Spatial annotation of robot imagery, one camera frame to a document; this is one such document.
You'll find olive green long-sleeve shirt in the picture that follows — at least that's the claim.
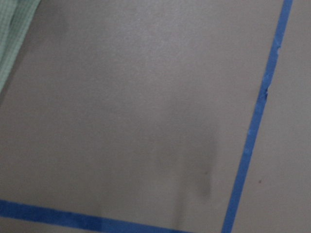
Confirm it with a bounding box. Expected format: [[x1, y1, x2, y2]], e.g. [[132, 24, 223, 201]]
[[0, 0, 40, 89]]

